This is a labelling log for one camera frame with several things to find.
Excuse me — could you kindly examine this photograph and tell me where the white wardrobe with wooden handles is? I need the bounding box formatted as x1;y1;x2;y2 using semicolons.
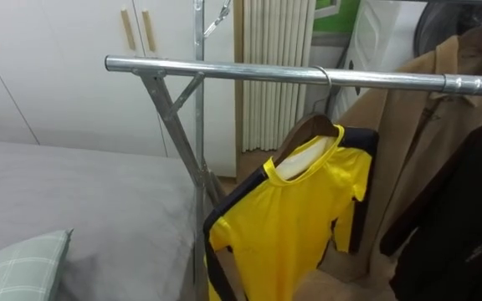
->
0;0;238;178

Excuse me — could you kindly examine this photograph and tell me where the tan coat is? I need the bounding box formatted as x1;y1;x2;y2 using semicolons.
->
319;34;482;289

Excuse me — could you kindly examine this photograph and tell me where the white appliance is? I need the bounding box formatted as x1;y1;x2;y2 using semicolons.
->
331;0;428;122

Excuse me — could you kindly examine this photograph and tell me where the silver metal clothes rack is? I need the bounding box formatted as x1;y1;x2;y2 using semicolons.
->
104;0;482;301

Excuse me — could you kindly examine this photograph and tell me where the black garment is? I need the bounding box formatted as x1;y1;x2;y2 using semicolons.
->
379;123;482;301

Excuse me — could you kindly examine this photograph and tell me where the green wall poster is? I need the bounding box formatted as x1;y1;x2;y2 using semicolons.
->
312;0;362;34

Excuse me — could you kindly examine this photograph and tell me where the brown wooden clothes hanger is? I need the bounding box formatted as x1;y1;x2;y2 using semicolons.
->
273;65;341;166

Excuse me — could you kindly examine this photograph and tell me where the yellow shirt with black trim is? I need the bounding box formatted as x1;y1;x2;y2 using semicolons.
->
203;124;380;301

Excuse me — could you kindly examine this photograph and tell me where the white ribbed radiator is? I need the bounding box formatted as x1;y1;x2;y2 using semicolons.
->
241;0;317;153

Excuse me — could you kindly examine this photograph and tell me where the grey bed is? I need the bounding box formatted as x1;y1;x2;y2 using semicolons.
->
0;139;198;301

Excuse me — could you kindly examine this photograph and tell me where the green checked pillow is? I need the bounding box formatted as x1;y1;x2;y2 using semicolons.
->
0;228;74;301

